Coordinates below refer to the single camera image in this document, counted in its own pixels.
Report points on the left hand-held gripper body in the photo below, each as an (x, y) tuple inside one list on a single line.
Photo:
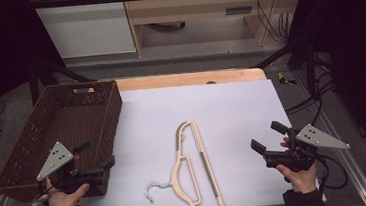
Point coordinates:
[(59, 160)]

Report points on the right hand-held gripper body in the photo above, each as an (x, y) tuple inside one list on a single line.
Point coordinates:
[(293, 160)]

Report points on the brown woven basket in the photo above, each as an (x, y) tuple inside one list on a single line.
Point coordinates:
[(72, 119)]

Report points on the beige clothes hanger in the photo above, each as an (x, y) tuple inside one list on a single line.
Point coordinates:
[(206, 161)]

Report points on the person's right hand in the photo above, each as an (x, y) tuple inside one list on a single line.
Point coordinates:
[(299, 179)]

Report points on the person's left hand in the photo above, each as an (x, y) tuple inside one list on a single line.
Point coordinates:
[(65, 202)]

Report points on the white table sheet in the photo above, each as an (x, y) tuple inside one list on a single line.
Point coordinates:
[(232, 112)]

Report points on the yellow and black tool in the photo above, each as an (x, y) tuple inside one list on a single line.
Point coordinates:
[(284, 80)]

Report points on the black metal stand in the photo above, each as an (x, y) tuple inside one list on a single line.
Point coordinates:
[(309, 65), (33, 82)]

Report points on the white cabinet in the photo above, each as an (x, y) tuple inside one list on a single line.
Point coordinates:
[(87, 27)]

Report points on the wooden desk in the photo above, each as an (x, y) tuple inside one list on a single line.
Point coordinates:
[(196, 8)]

